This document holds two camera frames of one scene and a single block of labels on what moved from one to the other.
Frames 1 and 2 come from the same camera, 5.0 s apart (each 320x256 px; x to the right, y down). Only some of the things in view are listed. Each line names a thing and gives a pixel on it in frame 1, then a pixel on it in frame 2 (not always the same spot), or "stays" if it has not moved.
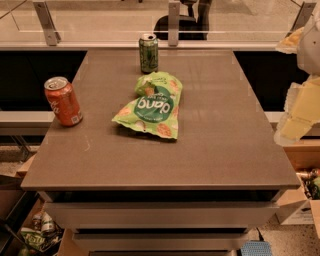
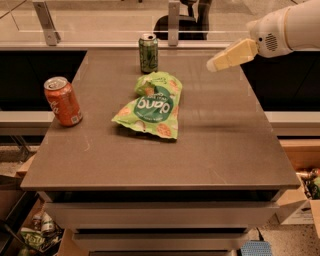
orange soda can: (63, 101) stays
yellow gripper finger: (301, 112) -> (269, 33)
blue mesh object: (256, 248) stays
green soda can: (149, 53) stays
